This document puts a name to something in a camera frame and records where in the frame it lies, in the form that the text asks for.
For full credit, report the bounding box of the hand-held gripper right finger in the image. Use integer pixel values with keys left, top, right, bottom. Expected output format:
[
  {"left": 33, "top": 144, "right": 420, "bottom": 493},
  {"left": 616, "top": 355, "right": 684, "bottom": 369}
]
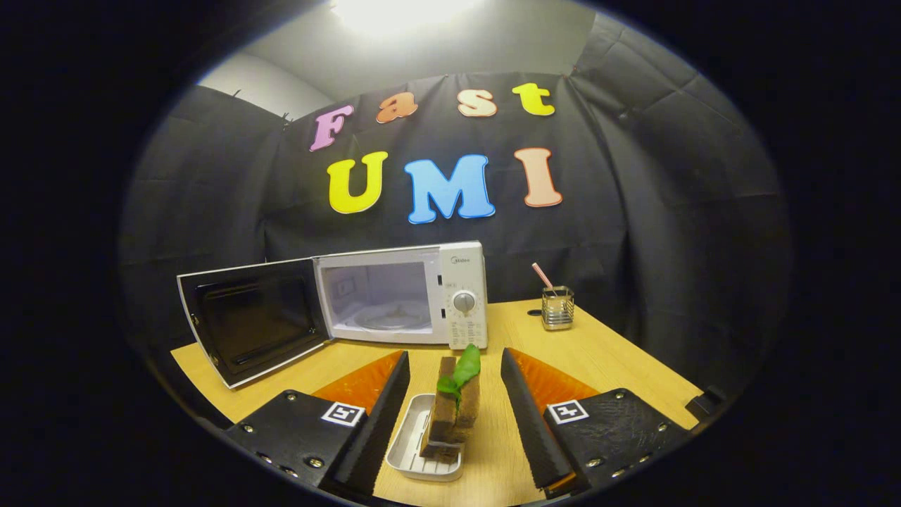
[{"left": 500, "top": 347, "right": 694, "bottom": 497}]

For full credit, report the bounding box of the black block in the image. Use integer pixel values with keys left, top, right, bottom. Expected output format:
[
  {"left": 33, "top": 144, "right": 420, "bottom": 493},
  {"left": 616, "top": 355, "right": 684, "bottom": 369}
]
[{"left": 686, "top": 386, "right": 727, "bottom": 421}]

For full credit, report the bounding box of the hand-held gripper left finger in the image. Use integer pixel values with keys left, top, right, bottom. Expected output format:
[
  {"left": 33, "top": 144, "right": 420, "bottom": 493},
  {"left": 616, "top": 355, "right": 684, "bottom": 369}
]
[{"left": 224, "top": 350, "right": 411, "bottom": 502}]

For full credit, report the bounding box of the metal wire mesh holder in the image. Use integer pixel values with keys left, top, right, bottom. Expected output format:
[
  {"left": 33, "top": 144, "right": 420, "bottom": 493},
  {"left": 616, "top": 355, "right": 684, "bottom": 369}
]
[{"left": 541, "top": 285, "right": 575, "bottom": 332}]

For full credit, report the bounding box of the black backdrop cloth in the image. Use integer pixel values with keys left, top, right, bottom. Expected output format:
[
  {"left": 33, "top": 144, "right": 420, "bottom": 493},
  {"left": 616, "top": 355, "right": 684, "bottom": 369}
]
[{"left": 120, "top": 14, "right": 793, "bottom": 395}]

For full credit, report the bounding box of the white rectangular tray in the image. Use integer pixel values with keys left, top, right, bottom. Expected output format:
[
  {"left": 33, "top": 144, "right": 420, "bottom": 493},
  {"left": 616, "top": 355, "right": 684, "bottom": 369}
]
[{"left": 386, "top": 393, "right": 465, "bottom": 482}]

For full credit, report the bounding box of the glass turntable plate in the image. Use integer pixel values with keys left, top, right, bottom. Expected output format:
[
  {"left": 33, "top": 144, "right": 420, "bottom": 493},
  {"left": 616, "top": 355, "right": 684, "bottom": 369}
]
[{"left": 352, "top": 301, "right": 431, "bottom": 332}]

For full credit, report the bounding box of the white microwave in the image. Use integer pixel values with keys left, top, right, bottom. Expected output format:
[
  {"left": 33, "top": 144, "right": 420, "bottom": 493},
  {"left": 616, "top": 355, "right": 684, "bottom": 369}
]
[{"left": 176, "top": 241, "right": 489, "bottom": 389}]

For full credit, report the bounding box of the brown toast sandwich with lettuce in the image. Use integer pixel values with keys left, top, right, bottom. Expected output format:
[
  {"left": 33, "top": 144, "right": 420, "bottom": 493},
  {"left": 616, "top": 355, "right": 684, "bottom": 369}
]
[{"left": 420, "top": 344, "right": 482, "bottom": 462}]

